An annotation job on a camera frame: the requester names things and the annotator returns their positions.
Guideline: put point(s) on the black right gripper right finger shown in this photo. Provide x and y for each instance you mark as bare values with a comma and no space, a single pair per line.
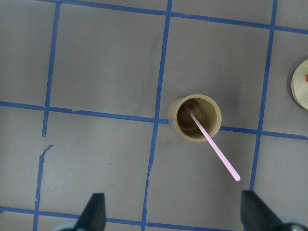
256,215

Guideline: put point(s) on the bamboo cylinder holder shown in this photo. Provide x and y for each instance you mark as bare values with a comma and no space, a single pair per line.
183,114

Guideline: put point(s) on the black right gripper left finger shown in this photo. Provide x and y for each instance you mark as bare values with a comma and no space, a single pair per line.
93,217

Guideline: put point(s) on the pink chopstick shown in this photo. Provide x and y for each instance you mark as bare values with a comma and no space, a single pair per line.
219,153

